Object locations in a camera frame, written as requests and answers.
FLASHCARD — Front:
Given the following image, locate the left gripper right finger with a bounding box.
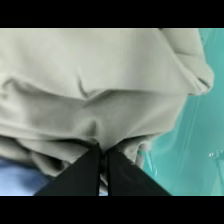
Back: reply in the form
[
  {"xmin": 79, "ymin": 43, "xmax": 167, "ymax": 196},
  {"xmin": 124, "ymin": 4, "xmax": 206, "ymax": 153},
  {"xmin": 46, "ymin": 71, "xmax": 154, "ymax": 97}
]
[{"xmin": 105, "ymin": 148, "xmax": 172, "ymax": 197}]

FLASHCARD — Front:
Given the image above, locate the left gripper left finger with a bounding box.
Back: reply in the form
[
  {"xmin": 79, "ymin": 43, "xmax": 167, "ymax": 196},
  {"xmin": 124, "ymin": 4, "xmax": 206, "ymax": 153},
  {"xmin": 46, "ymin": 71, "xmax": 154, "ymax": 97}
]
[{"xmin": 34, "ymin": 142, "xmax": 102, "ymax": 197}]

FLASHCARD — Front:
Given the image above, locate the grey T-shirt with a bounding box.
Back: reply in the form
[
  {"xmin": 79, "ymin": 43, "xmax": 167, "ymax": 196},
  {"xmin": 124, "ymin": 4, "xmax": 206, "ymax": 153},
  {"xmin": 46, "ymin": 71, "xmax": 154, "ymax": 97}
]
[{"xmin": 0, "ymin": 28, "xmax": 215, "ymax": 178}]

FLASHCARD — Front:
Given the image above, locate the blue garment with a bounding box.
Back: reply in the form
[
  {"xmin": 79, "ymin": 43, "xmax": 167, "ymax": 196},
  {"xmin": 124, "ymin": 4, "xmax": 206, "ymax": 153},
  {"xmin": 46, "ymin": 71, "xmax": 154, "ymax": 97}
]
[{"xmin": 0, "ymin": 156, "xmax": 54, "ymax": 197}]

